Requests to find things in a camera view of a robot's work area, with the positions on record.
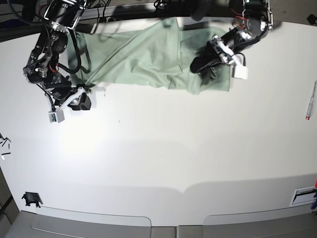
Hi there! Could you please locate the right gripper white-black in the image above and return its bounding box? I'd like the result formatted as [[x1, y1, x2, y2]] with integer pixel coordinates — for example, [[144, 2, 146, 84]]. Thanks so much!
[[47, 84, 106, 111]]

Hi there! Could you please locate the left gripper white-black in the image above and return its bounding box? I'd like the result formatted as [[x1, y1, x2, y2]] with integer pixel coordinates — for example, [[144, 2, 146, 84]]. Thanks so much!
[[190, 34, 244, 74]]

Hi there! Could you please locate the light green T-shirt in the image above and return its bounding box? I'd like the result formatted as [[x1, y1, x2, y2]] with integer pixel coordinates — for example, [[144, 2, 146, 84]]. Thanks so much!
[[71, 17, 230, 95]]

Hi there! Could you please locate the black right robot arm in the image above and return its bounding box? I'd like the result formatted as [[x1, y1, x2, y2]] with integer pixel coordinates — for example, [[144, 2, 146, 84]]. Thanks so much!
[[23, 0, 91, 113]]

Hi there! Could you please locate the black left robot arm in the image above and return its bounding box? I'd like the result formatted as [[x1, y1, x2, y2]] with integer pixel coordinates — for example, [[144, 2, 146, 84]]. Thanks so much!
[[190, 0, 273, 79]]

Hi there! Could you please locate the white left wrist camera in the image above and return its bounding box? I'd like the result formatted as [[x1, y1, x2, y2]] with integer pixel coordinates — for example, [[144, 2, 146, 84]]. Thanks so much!
[[232, 64, 249, 80]]

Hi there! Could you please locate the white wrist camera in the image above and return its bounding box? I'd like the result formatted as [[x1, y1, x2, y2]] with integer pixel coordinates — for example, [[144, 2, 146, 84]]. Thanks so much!
[[49, 109, 65, 123], [232, 64, 249, 80]]

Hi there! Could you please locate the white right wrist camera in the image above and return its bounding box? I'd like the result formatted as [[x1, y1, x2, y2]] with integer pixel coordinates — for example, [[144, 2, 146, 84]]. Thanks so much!
[[49, 109, 65, 123]]

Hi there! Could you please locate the black plastic bracket part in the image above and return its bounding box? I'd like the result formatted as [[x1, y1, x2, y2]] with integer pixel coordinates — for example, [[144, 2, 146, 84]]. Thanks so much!
[[22, 192, 43, 208]]

